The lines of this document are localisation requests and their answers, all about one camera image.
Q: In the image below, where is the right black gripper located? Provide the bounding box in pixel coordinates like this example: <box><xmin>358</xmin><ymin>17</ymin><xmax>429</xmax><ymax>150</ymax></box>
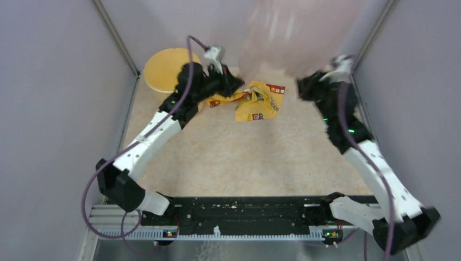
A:
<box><xmin>295</xmin><ymin>69</ymin><xmax>337</xmax><ymax>126</ymax></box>

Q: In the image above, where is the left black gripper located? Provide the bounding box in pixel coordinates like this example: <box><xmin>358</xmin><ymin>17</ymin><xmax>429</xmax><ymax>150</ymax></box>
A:
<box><xmin>193</xmin><ymin>62</ymin><xmax>245</xmax><ymax>103</ymax></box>

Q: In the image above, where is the yellow printed wrapper bag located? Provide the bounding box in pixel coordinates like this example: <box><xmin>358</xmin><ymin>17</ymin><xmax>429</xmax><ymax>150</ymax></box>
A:
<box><xmin>205</xmin><ymin>81</ymin><xmax>285</xmax><ymax>122</ymax></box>

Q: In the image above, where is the translucent pink plastic bag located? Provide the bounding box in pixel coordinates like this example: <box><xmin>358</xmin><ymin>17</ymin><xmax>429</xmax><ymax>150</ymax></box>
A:
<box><xmin>238</xmin><ymin>0</ymin><xmax>365</xmax><ymax>82</ymax></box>

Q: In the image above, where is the yellow trash bin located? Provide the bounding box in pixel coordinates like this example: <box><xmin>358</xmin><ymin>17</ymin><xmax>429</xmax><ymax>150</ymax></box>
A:
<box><xmin>142</xmin><ymin>48</ymin><xmax>190</xmax><ymax>94</ymax></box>

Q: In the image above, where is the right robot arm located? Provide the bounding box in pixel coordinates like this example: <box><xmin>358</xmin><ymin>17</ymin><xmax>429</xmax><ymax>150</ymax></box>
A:
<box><xmin>296</xmin><ymin>71</ymin><xmax>440</xmax><ymax>258</ymax></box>

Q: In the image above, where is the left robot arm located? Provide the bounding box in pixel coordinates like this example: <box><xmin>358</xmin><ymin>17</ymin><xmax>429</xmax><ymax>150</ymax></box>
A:
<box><xmin>96</xmin><ymin>63</ymin><xmax>244</xmax><ymax>225</ymax></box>

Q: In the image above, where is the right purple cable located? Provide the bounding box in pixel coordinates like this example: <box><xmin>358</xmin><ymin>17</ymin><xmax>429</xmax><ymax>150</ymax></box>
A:
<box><xmin>337</xmin><ymin>80</ymin><xmax>397</xmax><ymax>261</ymax></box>

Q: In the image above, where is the purple cable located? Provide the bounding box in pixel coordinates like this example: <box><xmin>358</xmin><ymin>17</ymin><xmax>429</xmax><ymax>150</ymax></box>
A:
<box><xmin>337</xmin><ymin>80</ymin><xmax>397</xmax><ymax>261</ymax></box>
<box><xmin>80</xmin><ymin>35</ymin><xmax>210</xmax><ymax>253</ymax></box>

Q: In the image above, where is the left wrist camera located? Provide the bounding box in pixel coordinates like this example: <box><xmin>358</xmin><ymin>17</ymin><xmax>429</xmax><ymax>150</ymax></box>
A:
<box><xmin>204</xmin><ymin>45</ymin><xmax>225</xmax><ymax>74</ymax></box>

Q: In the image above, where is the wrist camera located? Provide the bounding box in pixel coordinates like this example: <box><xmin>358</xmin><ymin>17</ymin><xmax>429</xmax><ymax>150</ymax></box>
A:
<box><xmin>204</xmin><ymin>45</ymin><xmax>225</xmax><ymax>74</ymax></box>
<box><xmin>319</xmin><ymin>55</ymin><xmax>355</xmax><ymax>83</ymax></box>

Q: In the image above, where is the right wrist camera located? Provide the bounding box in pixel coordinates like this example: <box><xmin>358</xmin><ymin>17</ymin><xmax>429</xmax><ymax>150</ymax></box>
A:
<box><xmin>319</xmin><ymin>55</ymin><xmax>355</xmax><ymax>83</ymax></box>

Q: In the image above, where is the right aluminium frame post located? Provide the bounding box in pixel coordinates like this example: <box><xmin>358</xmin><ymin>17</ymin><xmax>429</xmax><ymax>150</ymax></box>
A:
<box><xmin>352</xmin><ymin>0</ymin><xmax>399</xmax><ymax>71</ymax></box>

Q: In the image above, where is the aluminium frame post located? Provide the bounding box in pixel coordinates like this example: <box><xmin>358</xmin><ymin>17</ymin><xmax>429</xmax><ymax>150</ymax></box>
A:
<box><xmin>352</xmin><ymin>0</ymin><xmax>399</xmax><ymax>71</ymax></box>
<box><xmin>90</xmin><ymin>0</ymin><xmax>141</xmax><ymax>78</ymax></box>

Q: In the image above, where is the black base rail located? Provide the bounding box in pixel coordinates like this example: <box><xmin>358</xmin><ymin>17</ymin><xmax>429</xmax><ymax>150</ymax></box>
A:
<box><xmin>141</xmin><ymin>196</ymin><xmax>347</xmax><ymax>236</ymax></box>

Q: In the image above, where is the grey cable duct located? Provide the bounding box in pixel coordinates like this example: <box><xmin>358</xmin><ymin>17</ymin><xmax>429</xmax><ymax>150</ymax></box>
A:
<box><xmin>99</xmin><ymin>227</ymin><xmax>325</xmax><ymax>242</ymax></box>

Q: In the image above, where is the left aluminium frame post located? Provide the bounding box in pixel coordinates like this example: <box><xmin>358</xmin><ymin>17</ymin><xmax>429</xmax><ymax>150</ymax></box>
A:
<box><xmin>90</xmin><ymin>0</ymin><xmax>141</xmax><ymax>78</ymax></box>

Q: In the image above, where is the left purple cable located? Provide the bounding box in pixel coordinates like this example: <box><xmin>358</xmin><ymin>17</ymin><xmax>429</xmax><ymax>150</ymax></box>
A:
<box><xmin>80</xmin><ymin>35</ymin><xmax>210</xmax><ymax>253</ymax></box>

